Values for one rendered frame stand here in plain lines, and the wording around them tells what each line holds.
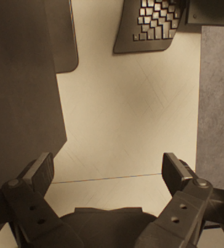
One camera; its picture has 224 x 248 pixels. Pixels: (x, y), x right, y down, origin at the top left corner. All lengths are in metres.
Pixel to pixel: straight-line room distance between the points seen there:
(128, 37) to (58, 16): 0.19
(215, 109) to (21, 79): 1.40
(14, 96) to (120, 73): 0.36
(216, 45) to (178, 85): 0.94
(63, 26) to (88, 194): 0.52
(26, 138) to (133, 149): 0.40
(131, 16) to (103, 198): 0.57
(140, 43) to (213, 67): 1.00
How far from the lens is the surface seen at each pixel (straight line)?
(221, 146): 1.66
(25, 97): 0.25
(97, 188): 0.66
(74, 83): 0.54
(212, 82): 1.48
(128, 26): 0.53
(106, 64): 0.53
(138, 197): 0.69
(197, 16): 0.54
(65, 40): 0.54
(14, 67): 0.24
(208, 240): 1.85
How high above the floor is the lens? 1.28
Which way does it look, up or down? 73 degrees down
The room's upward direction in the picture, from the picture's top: 176 degrees clockwise
